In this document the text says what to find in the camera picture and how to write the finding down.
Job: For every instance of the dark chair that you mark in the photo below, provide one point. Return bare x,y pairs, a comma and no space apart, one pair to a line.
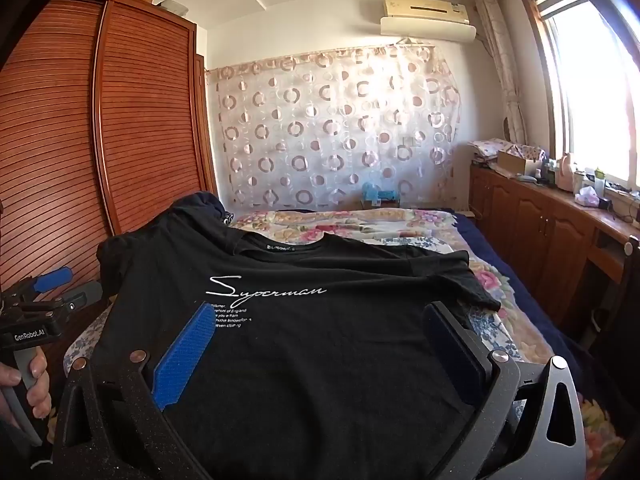
622,285

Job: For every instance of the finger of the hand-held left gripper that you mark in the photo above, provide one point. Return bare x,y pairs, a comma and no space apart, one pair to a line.
52,279
82,294

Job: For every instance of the black t-shirt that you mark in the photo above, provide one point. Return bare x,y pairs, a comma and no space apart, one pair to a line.
310,370

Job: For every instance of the long wooden cabinet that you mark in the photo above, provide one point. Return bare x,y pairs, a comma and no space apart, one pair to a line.
530,230

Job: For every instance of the window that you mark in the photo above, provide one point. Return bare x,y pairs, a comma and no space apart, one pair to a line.
590,85

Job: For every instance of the navy bed sheet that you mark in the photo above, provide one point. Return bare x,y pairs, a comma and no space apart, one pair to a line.
505,260

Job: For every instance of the floral printed bag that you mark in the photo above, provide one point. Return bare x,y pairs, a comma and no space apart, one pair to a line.
530,151

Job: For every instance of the blue plastic toy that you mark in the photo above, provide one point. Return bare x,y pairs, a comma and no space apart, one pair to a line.
379,195

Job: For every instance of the wooden slatted wardrobe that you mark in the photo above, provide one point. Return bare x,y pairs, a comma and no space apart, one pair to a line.
140,110

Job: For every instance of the cardboard box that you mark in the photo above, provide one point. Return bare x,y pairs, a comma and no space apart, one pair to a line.
512,164

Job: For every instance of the beige air conditioner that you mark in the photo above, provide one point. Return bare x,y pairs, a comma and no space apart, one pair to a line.
425,7

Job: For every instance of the grey box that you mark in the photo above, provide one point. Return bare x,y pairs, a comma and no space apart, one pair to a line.
175,7

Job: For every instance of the white plastic bag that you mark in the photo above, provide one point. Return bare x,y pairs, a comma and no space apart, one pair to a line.
586,196

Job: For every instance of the circle patterned sheer curtain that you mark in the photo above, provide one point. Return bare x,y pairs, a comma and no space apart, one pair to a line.
325,125

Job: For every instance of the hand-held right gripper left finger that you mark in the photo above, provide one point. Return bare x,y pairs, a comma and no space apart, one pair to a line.
185,355

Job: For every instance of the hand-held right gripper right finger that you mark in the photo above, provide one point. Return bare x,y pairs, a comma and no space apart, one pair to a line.
450,345

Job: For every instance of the pale floral window curtain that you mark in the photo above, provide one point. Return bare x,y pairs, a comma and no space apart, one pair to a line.
505,70

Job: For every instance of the stack of folded fabric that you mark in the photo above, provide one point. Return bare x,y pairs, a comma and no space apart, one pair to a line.
485,149

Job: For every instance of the pink floral quilt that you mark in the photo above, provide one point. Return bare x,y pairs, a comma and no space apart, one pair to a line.
350,222

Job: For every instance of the person's left hand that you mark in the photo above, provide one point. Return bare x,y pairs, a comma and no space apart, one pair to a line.
40,385

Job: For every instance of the pink bottle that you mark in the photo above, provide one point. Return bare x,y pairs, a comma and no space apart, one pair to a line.
565,175

